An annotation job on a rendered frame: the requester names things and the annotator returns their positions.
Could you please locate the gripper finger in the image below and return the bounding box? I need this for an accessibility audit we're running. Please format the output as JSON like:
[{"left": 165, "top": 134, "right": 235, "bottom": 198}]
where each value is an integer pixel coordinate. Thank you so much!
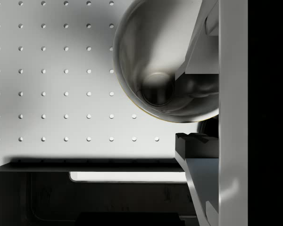
[
  {"left": 175, "top": 132, "right": 219, "bottom": 226},
  {"left": 175, "top": 0, "right": 219, "bottom": 82}
]

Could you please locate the yellow mug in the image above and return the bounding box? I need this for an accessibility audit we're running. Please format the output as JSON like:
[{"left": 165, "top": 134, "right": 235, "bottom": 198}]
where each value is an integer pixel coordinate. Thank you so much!
[{"left": 112, "top": 0, "right": 219, "bottom": 135}]

